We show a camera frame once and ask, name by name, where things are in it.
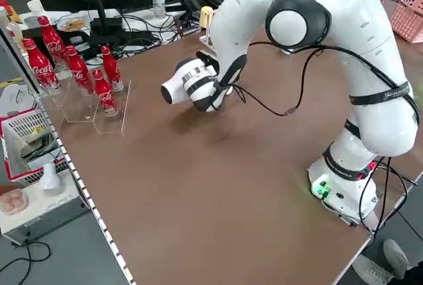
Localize clear acrylic bottle shelf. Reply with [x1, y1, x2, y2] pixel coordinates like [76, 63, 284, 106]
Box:
[32, 72, 133, 139]

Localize pale yellow cup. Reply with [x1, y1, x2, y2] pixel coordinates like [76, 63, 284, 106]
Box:
[200, 6, 215, 29]

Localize red Coca-Cola bottle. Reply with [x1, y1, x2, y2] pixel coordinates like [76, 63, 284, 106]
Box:
[92, 69, 120, 118]
[100, 45, 124, 93]
[37, 15, 67, 67]
[21, 38, 63, 96]
[63, 46, 95, 97]

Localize clear bottle mint lid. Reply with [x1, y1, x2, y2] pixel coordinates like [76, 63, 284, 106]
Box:
[151, 0, 166, 19]

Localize white paper cup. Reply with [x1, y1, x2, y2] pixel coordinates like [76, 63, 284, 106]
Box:
[26, 0, 46, 17]

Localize black monitor stand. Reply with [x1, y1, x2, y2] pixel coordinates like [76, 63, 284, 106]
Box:
[88, 0, 124, 35]

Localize white bulb-shaped object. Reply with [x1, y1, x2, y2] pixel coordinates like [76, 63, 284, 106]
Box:
[38, 162, 65, 196]

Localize plate with snacks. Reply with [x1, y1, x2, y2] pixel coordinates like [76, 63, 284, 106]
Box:
[56, 13, 91, 32]

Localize grey white equipment case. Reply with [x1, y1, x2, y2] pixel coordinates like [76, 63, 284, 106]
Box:
[0, 169, 91, 245]

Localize clear container with pastries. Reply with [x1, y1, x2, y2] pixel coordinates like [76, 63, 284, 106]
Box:
[0, 188, 30, 217]

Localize person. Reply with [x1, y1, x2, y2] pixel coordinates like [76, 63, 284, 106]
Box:
[352, 238, 423, 285]

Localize pink plastic basket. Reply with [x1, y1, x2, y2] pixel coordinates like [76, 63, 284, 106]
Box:
[391, 0, 423, 44]

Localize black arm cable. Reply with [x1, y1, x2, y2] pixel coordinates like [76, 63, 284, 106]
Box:
[216, 42, 421, 124]

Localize white wire cup rack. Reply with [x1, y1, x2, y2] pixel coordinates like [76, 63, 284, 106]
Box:
[199, 9, 217, 50]

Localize tangled black desk cables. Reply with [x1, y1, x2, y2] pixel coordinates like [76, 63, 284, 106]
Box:
[108, 10, 186, 58]

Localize white wire basket red rim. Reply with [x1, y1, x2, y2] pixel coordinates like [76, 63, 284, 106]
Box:
[0, 108, 72, 186]

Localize black foot cable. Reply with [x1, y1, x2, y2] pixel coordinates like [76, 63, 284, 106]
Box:
[358, 162, 418, 233]

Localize black floor cable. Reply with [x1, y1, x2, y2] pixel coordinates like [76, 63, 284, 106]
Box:
[0, 231, 53, 274]

